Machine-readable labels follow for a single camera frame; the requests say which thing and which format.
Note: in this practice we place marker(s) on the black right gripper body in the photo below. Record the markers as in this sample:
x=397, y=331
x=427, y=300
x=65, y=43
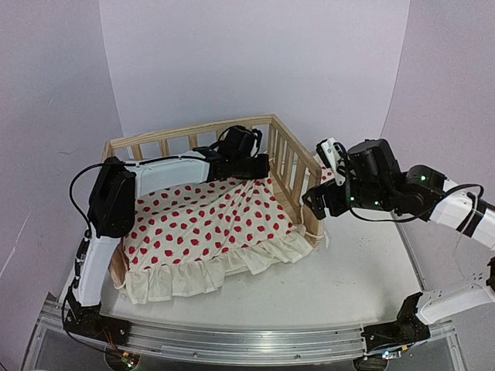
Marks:
x=339, y=207

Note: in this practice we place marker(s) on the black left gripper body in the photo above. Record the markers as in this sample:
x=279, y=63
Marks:
x=244, y=170

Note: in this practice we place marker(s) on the wooden pet bed frame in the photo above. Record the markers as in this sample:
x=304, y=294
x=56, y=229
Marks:
x=293, y=169

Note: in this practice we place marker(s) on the strawberry print ruffled mattress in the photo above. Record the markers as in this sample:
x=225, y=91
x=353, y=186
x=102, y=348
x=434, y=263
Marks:
x=187, y=239

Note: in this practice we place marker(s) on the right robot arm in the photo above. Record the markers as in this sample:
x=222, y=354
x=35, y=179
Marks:
x=368, y=176

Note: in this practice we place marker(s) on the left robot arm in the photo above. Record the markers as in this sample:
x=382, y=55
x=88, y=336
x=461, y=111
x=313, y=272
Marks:
x=111, y=204

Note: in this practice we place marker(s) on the strawberry print small pillow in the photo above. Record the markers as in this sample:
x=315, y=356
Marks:
x=326, y=174

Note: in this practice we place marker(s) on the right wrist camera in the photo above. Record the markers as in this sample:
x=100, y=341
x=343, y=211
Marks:
x=330, y=152

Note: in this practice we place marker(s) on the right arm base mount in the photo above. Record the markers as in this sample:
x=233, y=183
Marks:
x=407, y=329

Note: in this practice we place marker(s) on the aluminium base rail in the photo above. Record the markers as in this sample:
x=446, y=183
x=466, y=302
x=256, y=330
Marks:
x=253, y=347

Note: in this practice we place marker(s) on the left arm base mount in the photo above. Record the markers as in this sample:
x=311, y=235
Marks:
x=89, y=323

